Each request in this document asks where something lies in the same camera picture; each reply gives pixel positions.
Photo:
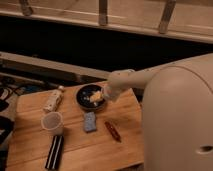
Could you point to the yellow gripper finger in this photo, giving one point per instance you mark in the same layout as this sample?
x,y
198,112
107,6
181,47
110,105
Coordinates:
x,y
96,97

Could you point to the metal railing post middle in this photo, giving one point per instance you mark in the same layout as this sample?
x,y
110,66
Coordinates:
x,y
103,11

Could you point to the black ceramic bowl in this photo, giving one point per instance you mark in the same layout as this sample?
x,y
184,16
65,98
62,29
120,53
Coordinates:
x,y
84,95

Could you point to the red pocket knife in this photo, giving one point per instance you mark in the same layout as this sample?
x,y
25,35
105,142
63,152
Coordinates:
x,y
116,136

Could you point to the metal railing post right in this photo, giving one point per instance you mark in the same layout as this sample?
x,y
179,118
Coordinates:
x,y
166,16

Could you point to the metal railing post left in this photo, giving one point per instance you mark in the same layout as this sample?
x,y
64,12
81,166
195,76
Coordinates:
x,y
25,8

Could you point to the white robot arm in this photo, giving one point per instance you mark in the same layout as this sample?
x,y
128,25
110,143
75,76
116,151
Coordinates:
x,y
177,112

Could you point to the translucent plastic cup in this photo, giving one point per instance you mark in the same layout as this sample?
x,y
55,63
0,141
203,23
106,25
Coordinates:
x,y
53,123

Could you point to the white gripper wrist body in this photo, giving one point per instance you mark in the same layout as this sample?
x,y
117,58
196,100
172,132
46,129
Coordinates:
x,y
110,93

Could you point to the metal railing post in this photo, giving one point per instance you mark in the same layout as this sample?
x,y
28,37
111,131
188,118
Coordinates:
x,y
166,16
25,8
103,11

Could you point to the white bottle with cap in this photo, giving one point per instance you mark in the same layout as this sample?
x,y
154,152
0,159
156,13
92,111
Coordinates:
x,y
54,100

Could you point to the blue sponge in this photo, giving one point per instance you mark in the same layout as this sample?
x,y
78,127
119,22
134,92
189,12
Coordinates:
x,y
90,122

